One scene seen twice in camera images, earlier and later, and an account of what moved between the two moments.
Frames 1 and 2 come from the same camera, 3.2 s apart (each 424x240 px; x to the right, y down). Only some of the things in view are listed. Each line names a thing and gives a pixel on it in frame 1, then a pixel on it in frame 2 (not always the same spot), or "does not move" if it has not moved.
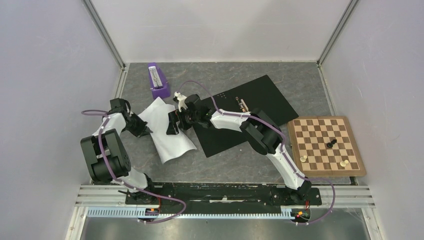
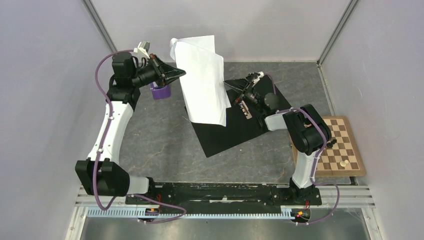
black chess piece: [330, 145] does not move
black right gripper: [173, 117] to [240, 85]
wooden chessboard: [325, 146] does not move
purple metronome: [159, 86] does not move
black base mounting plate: [224, 197] does not move
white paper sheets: [167, 146] to [204, 83]
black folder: [259, 94] does not move
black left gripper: [143, 130] to [165, 74]
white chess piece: [343, 163] does not move
